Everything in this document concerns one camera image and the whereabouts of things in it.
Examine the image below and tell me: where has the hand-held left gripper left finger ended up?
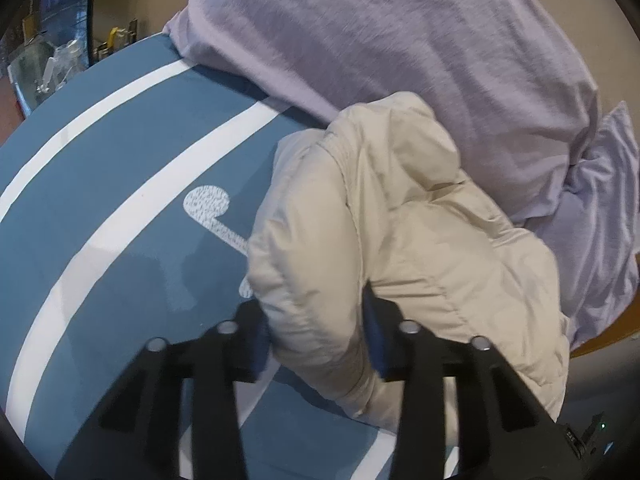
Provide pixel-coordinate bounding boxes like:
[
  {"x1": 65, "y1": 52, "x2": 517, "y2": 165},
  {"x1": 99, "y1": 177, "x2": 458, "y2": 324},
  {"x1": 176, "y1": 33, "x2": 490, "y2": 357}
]
[{"x1": 60, "y1": 300, "x2": 274, "y2": 480}]

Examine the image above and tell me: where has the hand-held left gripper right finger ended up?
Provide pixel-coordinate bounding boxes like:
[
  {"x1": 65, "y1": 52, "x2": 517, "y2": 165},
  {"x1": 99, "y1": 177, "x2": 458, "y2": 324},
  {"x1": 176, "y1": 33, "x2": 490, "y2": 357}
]
[{"x1": 362, "y1": 290, "x2": 584, "y2": 480}]

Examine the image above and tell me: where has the beige puffer jacket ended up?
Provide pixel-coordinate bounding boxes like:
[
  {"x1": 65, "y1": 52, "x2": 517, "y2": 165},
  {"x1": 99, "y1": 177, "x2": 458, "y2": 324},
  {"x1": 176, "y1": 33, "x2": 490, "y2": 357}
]
[{"x1": 246, "y1": 91, "x2": 572, "y2": 425}]

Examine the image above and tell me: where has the blue white-striped cloth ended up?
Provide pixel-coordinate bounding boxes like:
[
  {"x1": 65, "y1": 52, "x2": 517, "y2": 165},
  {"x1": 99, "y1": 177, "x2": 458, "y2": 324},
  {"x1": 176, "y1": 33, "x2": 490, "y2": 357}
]
[{"x1": 0, "y1": 34, "x2": 462, "y2": 480}]

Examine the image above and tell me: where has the lavender pillow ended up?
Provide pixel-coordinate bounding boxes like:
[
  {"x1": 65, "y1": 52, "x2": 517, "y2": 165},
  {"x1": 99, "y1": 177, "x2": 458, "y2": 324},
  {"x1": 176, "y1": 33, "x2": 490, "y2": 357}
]
[{"x1": 532, "y1": 100, "x2": 640, "y2": 352}]

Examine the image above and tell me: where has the lavender t-shirt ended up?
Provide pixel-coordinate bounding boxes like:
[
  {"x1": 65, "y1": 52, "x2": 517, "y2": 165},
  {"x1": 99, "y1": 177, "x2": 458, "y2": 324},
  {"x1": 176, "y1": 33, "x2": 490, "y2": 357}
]
[{"x1": 164, "y1": 0, "x2": 601, "y2": 227}]

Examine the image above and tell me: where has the clear plastic bin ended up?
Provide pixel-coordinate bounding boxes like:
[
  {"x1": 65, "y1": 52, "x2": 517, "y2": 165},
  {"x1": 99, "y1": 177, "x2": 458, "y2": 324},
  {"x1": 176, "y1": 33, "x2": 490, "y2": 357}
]
[{"x1": 6, "y1": 35, "x2": 90, "y2": 113}]

